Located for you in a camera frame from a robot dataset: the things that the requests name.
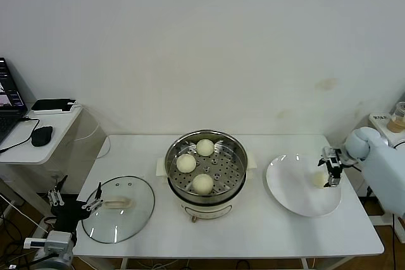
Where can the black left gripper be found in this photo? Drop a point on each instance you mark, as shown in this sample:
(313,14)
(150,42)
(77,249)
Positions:
(69,214)

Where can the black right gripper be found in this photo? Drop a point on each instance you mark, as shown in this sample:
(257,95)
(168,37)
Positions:
(334,174)

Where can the white steamed baozi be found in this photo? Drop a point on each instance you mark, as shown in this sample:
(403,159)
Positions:
(318,179)
(185,162)
(204,147)
(202,184)

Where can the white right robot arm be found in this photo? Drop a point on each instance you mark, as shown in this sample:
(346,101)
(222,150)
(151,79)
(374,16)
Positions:
(386,169)

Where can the stainless steel steamer basket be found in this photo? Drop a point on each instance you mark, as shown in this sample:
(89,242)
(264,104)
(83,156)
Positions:
(228,181)

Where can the white round plate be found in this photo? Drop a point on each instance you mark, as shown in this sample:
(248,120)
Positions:
(281,197)

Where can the white side desk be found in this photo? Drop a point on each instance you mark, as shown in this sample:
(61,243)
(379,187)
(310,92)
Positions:
(38,154)

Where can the white side table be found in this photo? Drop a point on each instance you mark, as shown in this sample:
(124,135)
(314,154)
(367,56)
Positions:
(376,123)

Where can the black computer mouse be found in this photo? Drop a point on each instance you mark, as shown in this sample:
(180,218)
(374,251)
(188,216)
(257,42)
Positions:
(42,136)

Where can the plastic cup with brown drink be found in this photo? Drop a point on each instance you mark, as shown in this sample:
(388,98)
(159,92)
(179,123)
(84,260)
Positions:
(395,124)

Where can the white flat box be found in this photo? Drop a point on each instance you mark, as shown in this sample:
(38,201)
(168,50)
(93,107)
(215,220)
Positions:
(47,112)

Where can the black flat device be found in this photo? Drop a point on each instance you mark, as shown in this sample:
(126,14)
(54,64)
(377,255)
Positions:
(50,103)

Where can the black laptop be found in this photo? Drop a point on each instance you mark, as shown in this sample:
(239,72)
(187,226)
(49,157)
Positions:
(9,93)

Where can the white electric cooker pot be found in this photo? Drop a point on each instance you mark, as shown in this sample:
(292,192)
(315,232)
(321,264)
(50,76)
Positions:
(205,213)

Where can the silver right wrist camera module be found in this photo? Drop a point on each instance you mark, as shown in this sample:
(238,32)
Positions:
(333,160)

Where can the grey left wrist camera module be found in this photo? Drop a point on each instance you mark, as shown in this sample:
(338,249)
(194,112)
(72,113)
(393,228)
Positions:
(58,241)

